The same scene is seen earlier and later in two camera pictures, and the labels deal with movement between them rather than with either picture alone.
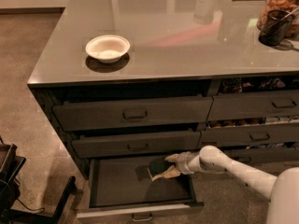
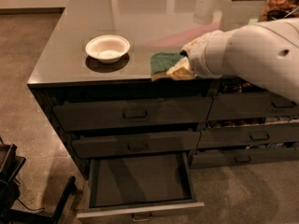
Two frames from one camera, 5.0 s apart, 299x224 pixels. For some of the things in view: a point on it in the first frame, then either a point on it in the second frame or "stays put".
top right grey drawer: [259, 105] stays put
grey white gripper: [185, 162] to [220, 55]
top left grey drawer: [92, 113] stays put
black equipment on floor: [10, 166] stays put
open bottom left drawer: [120, 187] stays put
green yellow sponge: [157, 167] to [161, 62]
